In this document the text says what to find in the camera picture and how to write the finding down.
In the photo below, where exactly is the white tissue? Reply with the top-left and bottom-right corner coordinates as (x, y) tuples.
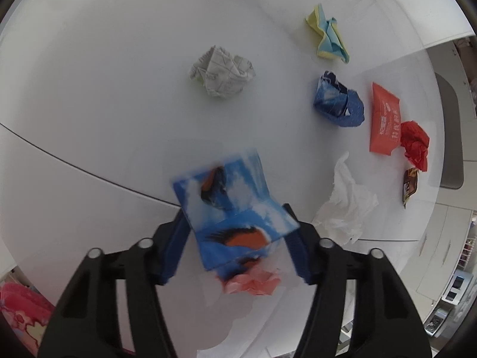
(311, 152), (378, 246)

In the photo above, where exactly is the pink paper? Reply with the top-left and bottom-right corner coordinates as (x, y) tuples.
(222, 267), (281, 296)

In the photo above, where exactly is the brown snack wrapper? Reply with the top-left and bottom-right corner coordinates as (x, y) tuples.
(402, 167), (419, 207)

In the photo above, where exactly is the blue printed tissue box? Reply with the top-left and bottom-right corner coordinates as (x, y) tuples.
(171, 149), (299, 281)

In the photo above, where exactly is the red paper ball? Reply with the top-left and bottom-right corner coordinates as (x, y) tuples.
(400, 121), (430, 172)

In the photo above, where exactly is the red orange snack packet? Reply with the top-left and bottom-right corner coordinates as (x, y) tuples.
(369, 82), (401, 156)

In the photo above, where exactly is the blue paper ball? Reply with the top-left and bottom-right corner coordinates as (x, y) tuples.
(313, 71), (365, 128)

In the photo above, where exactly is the yellow blue paper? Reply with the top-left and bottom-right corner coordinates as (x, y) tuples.
(305, 4), (350, 64)

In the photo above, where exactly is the grey printed paper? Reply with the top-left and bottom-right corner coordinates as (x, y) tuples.
(189, 46), (255, 98)

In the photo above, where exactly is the silver toaster oven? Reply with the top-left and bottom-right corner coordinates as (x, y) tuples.
(424, 308), (450, 337)

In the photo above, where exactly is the grey dining chair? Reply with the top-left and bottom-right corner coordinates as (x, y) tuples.
(435, 74), (464, 190)

